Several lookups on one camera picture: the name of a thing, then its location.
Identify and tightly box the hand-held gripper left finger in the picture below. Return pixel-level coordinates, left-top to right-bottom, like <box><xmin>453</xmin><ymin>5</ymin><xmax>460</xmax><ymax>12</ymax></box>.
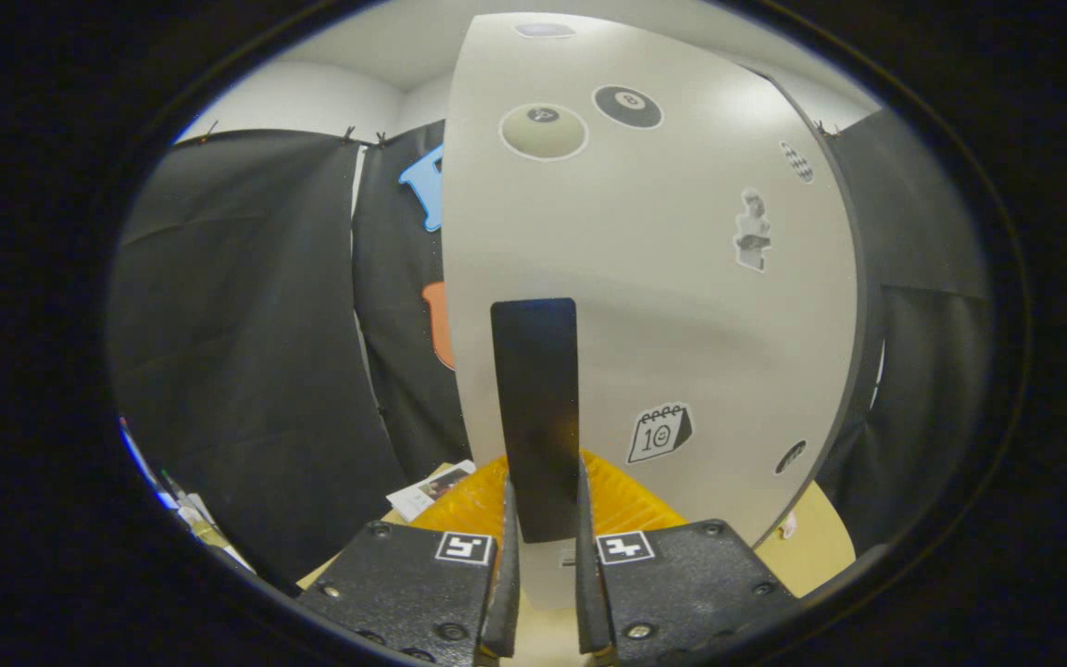
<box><xmin>295</xmin><ymin>454</ymin><xmax>522</xmax><ymax>667</ymax></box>

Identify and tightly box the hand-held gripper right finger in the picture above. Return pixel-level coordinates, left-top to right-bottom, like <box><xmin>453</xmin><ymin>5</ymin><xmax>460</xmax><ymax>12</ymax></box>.
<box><xmin>574</xmin><ymin>450</ymin><xmax>800</xmax><ymax>666</ymax></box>

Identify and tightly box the black door handle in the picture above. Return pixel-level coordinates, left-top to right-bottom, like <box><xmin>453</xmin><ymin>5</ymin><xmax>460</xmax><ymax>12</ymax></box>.
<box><xmin>490</xmin><ymin>297</ymin><xmax>583</xmax><ymax>545</ymax></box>

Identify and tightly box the white shoe cabinet door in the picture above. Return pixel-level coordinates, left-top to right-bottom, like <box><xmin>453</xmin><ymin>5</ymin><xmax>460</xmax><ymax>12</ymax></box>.
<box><xmin>441</xmin><ymin>11</ymin><xmax>868</xmax><ymax>612</ymax></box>

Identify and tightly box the white book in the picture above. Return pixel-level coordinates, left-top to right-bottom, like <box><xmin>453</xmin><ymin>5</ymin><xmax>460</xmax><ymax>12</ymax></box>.
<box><xmin>386</xmin><ymin>459</ymin><xmax>477</xmax><ymax>522</ymax></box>

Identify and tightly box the black backdrop cloth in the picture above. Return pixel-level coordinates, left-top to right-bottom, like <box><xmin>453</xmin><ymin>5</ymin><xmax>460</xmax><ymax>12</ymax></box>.
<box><xmin>109</xmin><ymin>107</ymin><xmax>993</xmax><ymax>586</ymax></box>

